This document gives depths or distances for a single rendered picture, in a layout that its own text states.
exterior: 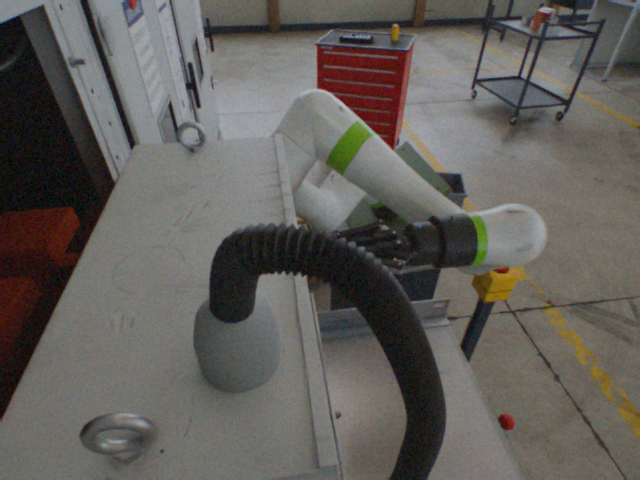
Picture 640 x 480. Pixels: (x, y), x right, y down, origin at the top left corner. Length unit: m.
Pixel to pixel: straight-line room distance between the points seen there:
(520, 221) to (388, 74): 2.61
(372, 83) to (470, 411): 2.69
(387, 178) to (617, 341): 1.94
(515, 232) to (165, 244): 0.52
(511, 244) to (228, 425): 0.53
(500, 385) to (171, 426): 1.87
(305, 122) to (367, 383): 0.59
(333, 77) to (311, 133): 2.53
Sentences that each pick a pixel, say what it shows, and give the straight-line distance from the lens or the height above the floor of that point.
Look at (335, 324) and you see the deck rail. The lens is 1.01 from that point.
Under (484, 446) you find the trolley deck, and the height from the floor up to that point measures 0.85.
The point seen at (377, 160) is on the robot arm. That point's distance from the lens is 0.79.
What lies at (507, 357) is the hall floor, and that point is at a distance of 2.19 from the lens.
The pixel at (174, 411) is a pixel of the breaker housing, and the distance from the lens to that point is 0.31.
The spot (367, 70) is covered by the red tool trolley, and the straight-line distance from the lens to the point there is 3.23.
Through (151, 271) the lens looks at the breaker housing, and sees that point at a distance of 0.41.
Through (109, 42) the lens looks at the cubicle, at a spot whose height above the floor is 1.50.
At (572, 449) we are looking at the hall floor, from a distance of 2.06.
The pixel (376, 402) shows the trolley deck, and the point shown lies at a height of 0.85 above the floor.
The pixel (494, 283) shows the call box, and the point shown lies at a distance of 1.18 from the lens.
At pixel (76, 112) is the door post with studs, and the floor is 1.42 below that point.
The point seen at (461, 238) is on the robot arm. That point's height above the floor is 1.26.
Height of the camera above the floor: 1.65
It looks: 40 degrees down
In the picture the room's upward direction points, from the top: straight up
